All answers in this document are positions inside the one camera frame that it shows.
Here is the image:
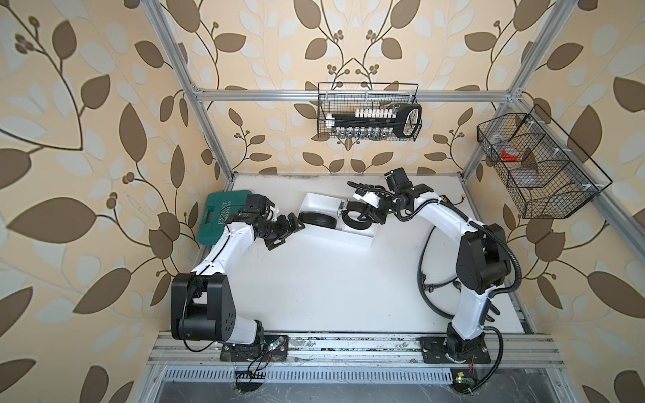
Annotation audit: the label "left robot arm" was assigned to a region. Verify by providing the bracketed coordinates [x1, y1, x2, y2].
[171, 194, 305, 346]

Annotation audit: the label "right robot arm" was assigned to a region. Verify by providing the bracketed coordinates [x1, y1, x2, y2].
[385, 168, 522, 354]

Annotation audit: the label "white divided storage box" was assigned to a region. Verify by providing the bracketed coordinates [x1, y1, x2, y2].
[298, 193, 376, 248]

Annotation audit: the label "black parallel charging board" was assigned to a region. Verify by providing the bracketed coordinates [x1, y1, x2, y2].
[442, 194, 467, 206]

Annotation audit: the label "green tool case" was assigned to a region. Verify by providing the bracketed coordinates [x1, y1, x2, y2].
[197, 190, 251, 246]

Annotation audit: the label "black socket holder set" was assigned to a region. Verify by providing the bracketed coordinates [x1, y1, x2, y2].
[321, 104, 423, 141]

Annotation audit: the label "red item in basket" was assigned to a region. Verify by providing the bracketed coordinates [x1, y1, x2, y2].
[501, 147, 521, 162]

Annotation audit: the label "orange black pliers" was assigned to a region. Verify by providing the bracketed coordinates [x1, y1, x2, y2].
[490, 303, 501, 316]

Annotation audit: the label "back wire basket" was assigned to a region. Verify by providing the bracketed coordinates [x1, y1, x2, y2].
[317, 81, 423, 142]

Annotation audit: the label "wire basket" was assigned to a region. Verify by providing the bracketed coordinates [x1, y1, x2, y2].
[317, 81, 423, 142]
[477, 104, 612, 219]

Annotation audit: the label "black corrugated cable conduit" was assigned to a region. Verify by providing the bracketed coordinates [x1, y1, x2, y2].
[347, 180, 522, 391]

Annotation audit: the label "right wire basket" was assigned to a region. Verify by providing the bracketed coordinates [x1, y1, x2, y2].
[477, 104, 612, 219]

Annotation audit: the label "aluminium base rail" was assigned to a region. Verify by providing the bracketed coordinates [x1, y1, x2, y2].
[148, 332, 565, 369]

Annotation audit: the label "aluminium frame post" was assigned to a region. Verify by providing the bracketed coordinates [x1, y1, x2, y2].
[142, 1, 235, 190]

